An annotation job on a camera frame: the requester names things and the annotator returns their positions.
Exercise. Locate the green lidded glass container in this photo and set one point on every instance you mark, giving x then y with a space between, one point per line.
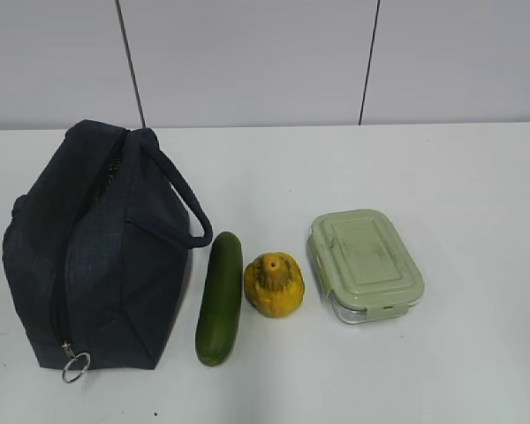
363 266

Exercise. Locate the green cucumber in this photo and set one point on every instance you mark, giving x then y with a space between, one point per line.
218 321

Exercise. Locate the dark blue fabric lunch bag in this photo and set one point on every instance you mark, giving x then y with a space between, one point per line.
96 252

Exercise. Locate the yellow squash toy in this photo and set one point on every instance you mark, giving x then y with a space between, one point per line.
274 284

